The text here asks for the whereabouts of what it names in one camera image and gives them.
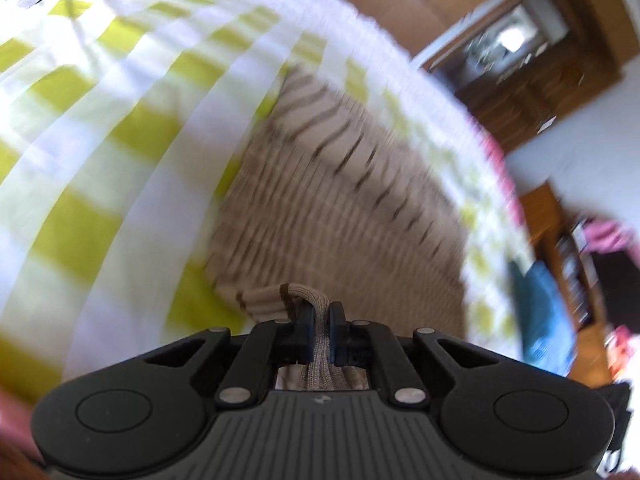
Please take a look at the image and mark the beige brown-striped knit sweater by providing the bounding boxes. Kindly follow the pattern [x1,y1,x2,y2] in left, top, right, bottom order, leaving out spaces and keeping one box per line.
[202,66,507,392]

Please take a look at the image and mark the blue knit cloth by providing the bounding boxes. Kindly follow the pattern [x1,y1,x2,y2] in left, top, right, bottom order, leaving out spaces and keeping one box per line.
[506,259,577,377]

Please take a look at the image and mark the wooden side cabinet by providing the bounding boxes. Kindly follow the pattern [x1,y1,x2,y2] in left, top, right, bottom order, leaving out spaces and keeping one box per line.
[519,184,618,388]

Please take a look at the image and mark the yellow checked bed sheet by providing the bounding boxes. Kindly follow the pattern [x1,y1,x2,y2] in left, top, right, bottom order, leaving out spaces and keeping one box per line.
[0,0,538,401]

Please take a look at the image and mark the pink floral bed sheet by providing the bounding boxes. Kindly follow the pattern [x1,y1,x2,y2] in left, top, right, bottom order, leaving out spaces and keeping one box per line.
[450,90,523,221]

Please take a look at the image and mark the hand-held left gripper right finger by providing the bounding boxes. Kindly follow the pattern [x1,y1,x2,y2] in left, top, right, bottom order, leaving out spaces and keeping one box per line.
[327,301,502,407]

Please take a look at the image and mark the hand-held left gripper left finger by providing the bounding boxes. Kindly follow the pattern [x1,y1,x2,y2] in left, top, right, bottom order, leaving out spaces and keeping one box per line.
[142,304,317,409]

